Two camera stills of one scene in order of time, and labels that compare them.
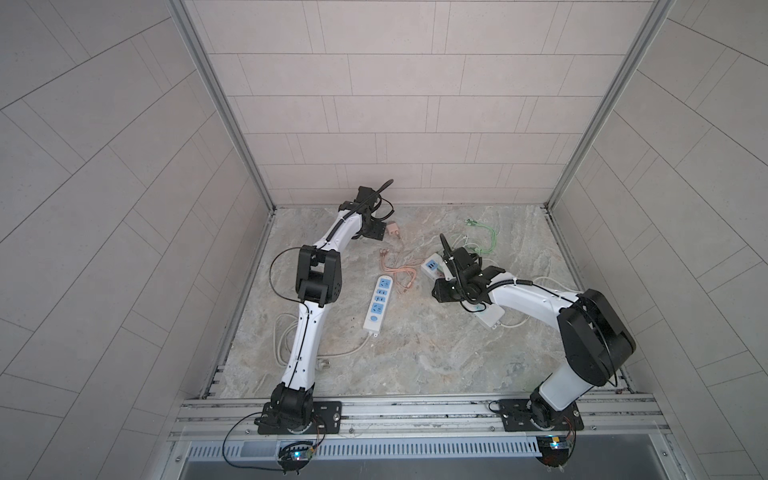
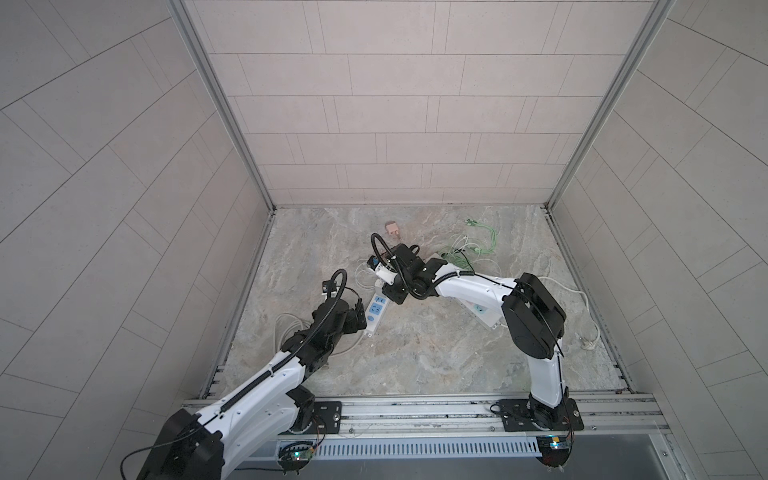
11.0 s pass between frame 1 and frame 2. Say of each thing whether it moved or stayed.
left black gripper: moved
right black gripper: moved
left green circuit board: stayed
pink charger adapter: stayed
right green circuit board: stayed
